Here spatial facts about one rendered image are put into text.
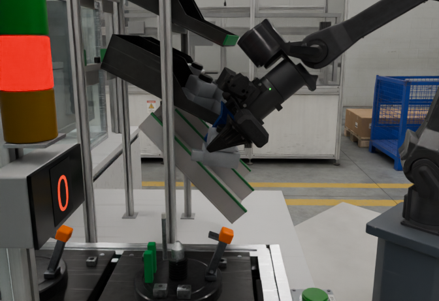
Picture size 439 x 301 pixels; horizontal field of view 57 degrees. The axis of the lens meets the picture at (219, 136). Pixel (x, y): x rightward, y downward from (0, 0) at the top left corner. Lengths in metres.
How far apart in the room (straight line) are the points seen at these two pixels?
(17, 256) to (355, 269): 0.73
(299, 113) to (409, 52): 5.47
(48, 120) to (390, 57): 9.36
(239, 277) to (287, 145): 4.03
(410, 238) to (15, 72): 0.59
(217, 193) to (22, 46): 0.54
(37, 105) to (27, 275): 0.19
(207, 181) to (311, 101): 3.86
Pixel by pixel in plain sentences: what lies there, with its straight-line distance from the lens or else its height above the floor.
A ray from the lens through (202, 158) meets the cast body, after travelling 0.73.
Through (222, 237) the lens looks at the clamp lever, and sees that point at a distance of 0.64.
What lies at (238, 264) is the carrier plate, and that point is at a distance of 0.76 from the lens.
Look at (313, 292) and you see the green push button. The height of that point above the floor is 0.97.
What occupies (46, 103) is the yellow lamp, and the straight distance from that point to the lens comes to 0.43.
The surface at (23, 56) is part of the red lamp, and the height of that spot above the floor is 1.34.
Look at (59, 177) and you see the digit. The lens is 0.45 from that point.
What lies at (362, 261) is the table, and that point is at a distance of 1.05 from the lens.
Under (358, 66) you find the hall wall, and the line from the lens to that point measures 9.44.
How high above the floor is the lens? 1.35
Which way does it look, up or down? 13 degrees down
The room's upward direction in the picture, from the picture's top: straight up
